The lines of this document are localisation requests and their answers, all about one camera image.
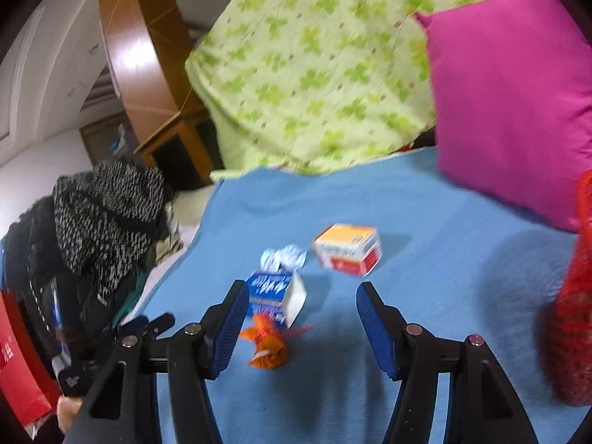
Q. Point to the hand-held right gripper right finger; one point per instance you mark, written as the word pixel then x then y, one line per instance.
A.
pixel 377 333

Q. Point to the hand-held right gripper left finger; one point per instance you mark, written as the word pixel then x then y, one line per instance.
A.
pixel 229 333

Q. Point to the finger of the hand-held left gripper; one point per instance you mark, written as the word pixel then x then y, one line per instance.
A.
pixel 157 321

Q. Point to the orange wrapper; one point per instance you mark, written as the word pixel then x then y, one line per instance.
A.
pixel 270 347

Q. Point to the blue and white carton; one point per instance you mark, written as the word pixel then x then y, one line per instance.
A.
pixel 277 291

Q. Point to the orange and white box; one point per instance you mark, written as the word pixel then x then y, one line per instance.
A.
pixel 351 249

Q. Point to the white blue tissue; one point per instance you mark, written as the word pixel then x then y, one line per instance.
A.
pixel 284 256

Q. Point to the red mesh basket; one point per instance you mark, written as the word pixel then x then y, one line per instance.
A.
pixel 573 323

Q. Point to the person's left hand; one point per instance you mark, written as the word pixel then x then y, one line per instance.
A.
pixel 69 414

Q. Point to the red paper bag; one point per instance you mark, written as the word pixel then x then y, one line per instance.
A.
pixel 23 370

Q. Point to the blue blanket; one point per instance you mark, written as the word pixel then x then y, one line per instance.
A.
pixel 439 263

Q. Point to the black white spotted garment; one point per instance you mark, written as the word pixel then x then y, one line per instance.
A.
pixel 106 222

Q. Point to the black jacket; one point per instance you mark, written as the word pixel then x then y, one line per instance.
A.
pixel 37 259

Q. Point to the brown wooden cabinet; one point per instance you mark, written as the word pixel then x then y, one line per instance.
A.
pixel 99 141

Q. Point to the pink pillow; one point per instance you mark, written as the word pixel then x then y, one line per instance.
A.
pixel 508 111

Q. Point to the green clover print quilt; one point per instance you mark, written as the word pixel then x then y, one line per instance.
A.
pixel 323 78

